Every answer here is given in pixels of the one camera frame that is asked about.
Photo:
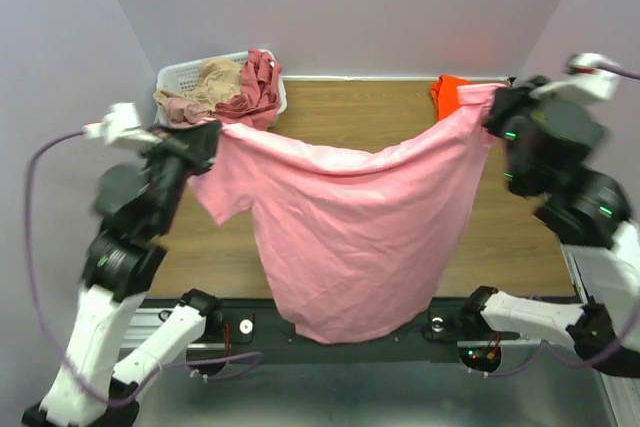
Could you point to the aluminium frame rail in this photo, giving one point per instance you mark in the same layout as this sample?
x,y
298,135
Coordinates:
x,y
145,327

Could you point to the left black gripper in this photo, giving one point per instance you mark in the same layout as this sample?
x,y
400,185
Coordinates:
x,y
202,140

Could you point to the white plastic laundry basket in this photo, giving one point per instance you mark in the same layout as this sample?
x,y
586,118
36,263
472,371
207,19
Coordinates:
x,y
182,77

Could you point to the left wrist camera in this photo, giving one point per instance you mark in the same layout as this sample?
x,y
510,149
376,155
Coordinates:
x,y
121,127

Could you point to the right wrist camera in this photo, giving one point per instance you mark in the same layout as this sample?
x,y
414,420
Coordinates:
x,y
590,78

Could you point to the folded orange t shirt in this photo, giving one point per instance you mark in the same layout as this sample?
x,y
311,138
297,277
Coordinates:
x,y
444,93

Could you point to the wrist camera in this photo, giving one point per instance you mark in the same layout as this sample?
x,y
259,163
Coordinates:
x,y
121,127
590,78

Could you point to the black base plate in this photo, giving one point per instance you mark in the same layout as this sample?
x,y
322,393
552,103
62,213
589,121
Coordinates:
x,y
437,335

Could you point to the dark red t shirt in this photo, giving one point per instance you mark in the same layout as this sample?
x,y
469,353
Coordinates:
x,y
259,100

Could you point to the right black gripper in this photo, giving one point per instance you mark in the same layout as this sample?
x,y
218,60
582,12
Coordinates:
x,y
507,110

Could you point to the beige t shirt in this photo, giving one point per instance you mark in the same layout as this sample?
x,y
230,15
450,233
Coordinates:
x,y
219,80

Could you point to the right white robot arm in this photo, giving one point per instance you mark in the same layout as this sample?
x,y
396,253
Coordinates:
x,y
594,222

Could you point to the dusty pink t shirt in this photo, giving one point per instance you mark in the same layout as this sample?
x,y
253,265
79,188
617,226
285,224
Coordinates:
x,y
184,113

